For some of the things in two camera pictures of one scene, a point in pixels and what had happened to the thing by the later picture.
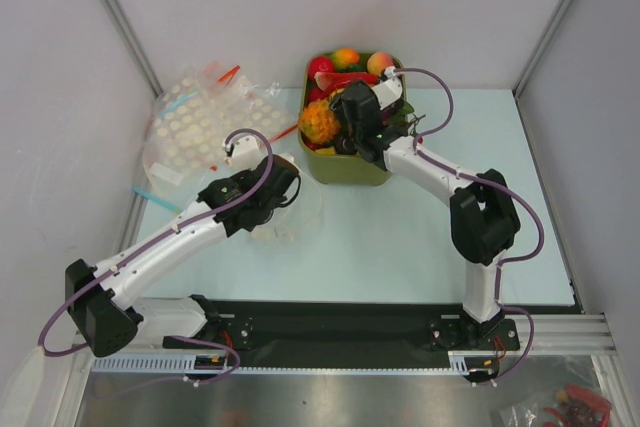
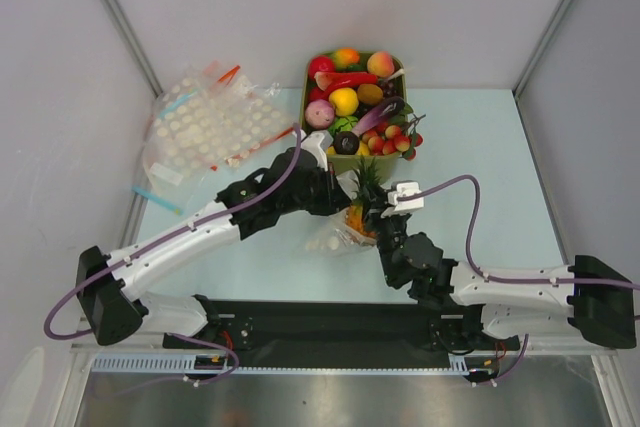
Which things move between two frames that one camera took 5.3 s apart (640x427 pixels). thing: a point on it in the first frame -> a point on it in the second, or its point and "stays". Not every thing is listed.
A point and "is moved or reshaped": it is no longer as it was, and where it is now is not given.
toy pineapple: x=319 y=121 -> x=356 y=210
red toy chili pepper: x=336 y=79 stays
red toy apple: x=320 y=64 stays
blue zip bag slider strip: x=154 y=197 stays
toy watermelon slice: x=323 y=79 stays
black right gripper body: x=347 y=128 -> x=380 y=217
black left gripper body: x=268 y=210 -> x=318 y=198
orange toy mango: x=345 y=57 stays
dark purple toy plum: x=346 y=145 stays
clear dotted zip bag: x=293 y=221 is moved or reshaped
